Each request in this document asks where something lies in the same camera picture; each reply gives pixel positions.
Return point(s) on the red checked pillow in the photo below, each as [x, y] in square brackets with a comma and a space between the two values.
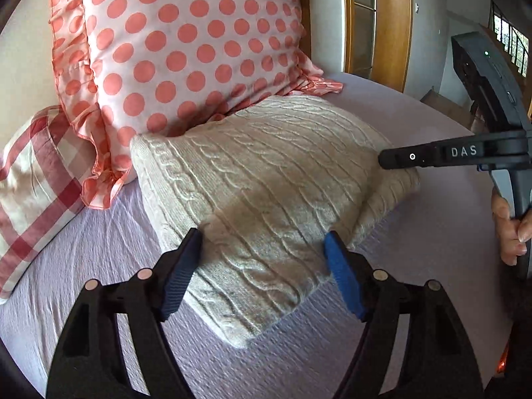
[37, 199]

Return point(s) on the wooden door frame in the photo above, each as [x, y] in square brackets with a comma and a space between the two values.
[380, 20]

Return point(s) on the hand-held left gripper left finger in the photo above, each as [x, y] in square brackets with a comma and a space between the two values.
[179, 274]

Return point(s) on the pink polka dot pillow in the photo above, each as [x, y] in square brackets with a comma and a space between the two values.
[183, 58]

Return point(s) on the bed with lilac cover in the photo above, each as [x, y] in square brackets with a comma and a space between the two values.
[257, 266]

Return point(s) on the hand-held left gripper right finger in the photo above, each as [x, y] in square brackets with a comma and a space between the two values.
[345, 270]

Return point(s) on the wooden staircase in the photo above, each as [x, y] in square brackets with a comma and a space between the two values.
[505, 41]

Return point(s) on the person's right hand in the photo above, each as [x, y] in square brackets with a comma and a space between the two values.
[509, 235]

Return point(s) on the wooden headboard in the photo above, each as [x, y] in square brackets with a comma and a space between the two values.
[306, 8]

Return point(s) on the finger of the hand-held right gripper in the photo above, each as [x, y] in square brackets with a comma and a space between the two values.
[428, 155]

